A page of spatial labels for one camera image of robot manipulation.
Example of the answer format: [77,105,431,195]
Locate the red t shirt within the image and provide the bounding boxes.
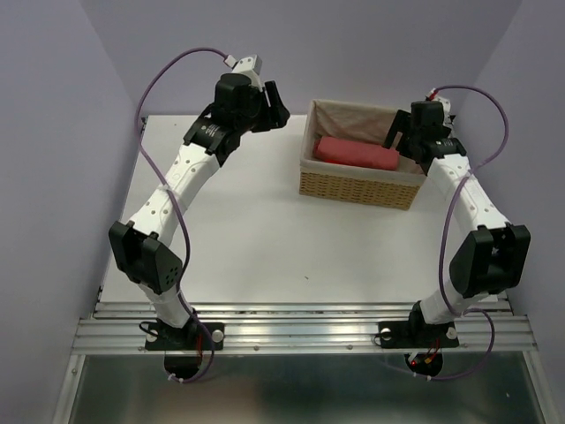
[313,136,399,170]

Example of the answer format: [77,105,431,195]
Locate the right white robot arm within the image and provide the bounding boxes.
[375,98,531,350]

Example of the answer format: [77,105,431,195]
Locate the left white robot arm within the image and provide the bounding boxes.
[109,72,290,348]

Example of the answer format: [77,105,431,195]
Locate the wicker basket with liner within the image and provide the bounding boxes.
[299,99,426,210]

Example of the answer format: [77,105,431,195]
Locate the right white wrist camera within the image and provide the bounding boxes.
[426,88,454,125]

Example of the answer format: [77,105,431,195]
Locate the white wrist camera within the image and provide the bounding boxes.
[223,55,264,90]
[426,88,454,125]

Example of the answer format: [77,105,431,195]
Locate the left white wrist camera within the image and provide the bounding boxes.
[223,55,264,90]

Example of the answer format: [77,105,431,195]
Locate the aluminium mounting rail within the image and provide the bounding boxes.
[72,299,538,356]

